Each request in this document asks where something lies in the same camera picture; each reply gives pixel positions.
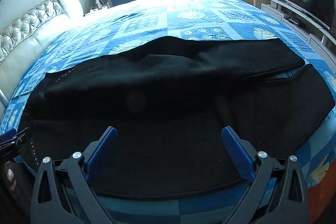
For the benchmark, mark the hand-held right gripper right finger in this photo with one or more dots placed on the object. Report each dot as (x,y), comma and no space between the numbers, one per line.
(237,153)

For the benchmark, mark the blue patterned bedspread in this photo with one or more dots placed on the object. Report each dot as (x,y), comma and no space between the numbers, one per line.
(183,19)

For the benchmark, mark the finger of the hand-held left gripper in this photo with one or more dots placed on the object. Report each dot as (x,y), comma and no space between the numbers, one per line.
(10,136)

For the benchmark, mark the black pants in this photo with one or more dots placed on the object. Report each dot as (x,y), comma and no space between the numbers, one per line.
(168,87)

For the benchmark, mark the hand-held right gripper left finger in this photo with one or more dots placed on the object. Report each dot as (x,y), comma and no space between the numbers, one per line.
(103,153)

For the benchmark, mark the white television stand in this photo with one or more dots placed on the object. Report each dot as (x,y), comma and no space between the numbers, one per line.
(296,14)

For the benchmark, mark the cream tufted leather headboard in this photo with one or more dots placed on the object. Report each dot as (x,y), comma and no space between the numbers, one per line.
(34,29)

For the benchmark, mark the person's left hand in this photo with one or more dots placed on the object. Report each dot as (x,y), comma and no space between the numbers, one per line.
(11,178)

